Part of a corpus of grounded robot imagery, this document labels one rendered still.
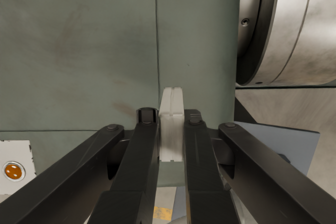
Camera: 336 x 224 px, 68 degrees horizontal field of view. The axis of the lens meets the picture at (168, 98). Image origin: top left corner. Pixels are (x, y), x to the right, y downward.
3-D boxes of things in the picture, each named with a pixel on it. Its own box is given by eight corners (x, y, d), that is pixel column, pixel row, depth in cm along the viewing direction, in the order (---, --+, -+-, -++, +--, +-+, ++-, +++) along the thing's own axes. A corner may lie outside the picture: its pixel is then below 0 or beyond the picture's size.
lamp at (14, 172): (10, 176, 32) (6, 180, 31) (7, 161, 31) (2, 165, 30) (26, 176, 32) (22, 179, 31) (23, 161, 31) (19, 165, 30)
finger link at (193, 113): (184, 139, 13) (244, 139, 12) (182, 108, 17) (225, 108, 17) (184, 166, 13) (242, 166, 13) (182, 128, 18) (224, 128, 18)
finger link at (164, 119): (172, 162, 15) (159, 162, 15) (173, 120, 22) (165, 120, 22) (171, 115, 14) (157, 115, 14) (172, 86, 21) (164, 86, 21)
